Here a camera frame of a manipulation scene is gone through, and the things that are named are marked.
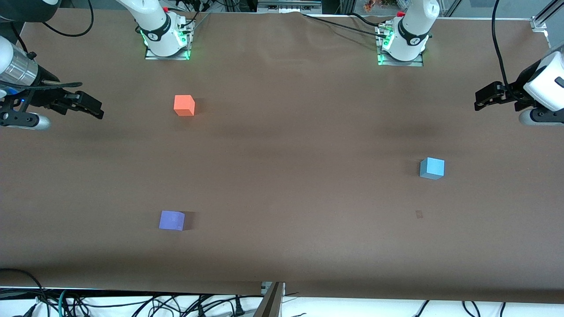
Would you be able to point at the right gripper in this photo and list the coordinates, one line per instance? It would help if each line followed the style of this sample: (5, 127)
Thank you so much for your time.
(45, 93)

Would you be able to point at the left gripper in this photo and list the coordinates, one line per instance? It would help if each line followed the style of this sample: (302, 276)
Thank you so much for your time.
(510, 94)

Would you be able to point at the blue block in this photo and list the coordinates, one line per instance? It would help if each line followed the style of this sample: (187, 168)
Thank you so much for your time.
(432, 168)

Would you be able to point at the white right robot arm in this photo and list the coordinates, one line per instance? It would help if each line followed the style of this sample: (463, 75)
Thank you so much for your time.
(158, 26)

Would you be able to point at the orange block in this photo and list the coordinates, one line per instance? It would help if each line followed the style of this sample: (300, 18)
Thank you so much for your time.
(183, 105)

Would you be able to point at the purple block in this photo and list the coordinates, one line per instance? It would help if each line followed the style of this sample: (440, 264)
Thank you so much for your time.
(172, 220)

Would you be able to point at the grey device with ports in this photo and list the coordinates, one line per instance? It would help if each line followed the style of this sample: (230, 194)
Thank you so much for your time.
(288, 6)

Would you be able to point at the brown paper table cover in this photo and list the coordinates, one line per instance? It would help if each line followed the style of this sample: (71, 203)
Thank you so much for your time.
(308, 242)

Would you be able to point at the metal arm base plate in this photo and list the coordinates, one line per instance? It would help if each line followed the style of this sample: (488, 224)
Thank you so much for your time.
(152, 55)
(418, 63)

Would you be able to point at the aluminium frame corner bracket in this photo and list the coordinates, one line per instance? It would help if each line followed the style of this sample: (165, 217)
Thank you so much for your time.
(543, 20)

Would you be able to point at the aluminium profile post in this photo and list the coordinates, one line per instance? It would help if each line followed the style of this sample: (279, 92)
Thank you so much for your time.
(271, 301)

